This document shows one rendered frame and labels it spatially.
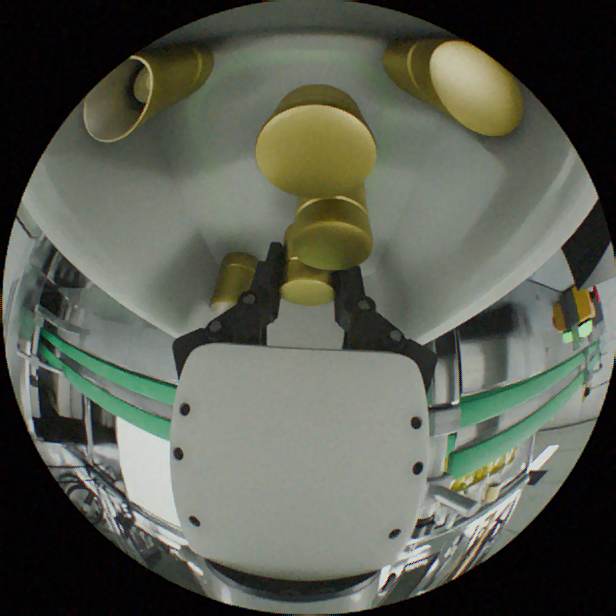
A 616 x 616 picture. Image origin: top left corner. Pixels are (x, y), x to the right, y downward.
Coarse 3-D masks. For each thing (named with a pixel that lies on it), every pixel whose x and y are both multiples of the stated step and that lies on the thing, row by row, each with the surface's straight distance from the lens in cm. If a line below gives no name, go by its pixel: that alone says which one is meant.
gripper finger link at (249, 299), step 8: (240, 296) 11; (248, 296) 11; (256, 296) 11; (240, 304) 11; (248, 304) 11; (256, 304) 11; (240, 312) 10; (248, 312) 10; (256, 312) 10; (240, 320) 10; (248, 320) 10; (256, 320) 10; (240, 328) 10; (248, 328) 10; (256, 328) 10; (264, 328) 12; (240, 336) 10; (248, 336) 10; (256, 336) 10; (264, 336) 12; (264, 344) 12
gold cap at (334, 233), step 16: (352, 192) 10; (304, 208) 9; (320, 208) 8; (336, 208) 8; (352, 208) 9; (304, 224) 8; (320, 224) 8; (336, 224) 8; (352, 224) 8; (368, 224) 9; (304, 240) 9; (320, 240) 9; (336, 240) 9; (352, 240) 9; (368, 240) 9; (304, 256) 10; (320, 256) 10; (336, 256) 10; (352, 256) 10; (368, 256) 10
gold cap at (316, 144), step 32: (288, 96) 9; (320, 96) 7; (288, 128) 6; (320, 128) 6; (352, 128) 6; (256, 160) 7; (288, 160) 6; (320, 160) 6; (352, 160) 6; (288, 192) 7; (320, 192) 7
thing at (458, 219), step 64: (320, 0) 7; (256, 64) 10; (320, 64) 10; (64, 128) 10; (192, 128) 12; (256, 128) 11; (384, 128) 11; (448, 128) 11; (64, 192) 10; (128, 192) 12; (192, 192) 14; (256, 192) 13; (384, 192) 13; (448, 192) 10; (512, 192) 8; (576, 192) 7; (128, 256) 12; (192, 256) 16; (256, 256) 18; (384, 256) 17; (448, 256) 10; (512, 256) 8; (192, 320) 18; (320, 320) 18; (448, 320) 10
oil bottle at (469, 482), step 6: (480, 468) 43; (468, 474) 41; (474, 474) 43; (480, 474) 44; (462, 480) 41; (468, 480) 42; (474, 480) 43; (480, 480) 45; (462, 486) 42; (468, 486) 43; (474, 486) 45; (462, 492) 43; (468, 492) 44
